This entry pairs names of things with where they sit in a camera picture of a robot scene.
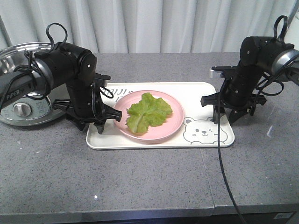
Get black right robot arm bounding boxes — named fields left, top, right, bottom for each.
left=201, top=15, right=299, bottom=124

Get white kitchen appliance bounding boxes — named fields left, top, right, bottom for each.
left=285, top=13, right=299, bottom=50

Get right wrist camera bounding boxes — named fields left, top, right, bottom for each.
left=209, top=66, right=236, bottom=79

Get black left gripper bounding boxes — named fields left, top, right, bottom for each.
left=52, top=74, right=123, bottom=135

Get green lettuce leaf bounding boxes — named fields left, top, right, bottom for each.
left=126, top=92, right=173, bottom=134

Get pink round plate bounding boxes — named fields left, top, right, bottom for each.
left=114, top=90, right=185, bottom=143

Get green electric cooking pot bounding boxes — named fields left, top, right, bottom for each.
left=0, top=42, right=69, bottom=126

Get black hanging cable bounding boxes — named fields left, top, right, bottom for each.
left=214, top=70, right=248, bottom=224

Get cream bear serving tray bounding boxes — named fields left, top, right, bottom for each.
left=86, top=82, right=235, bottom=150

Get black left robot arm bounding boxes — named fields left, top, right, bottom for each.
left=0, top=42, right=122, bottom=133

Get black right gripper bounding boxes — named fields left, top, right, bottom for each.
left=200, top=92, right=266, bottom=124

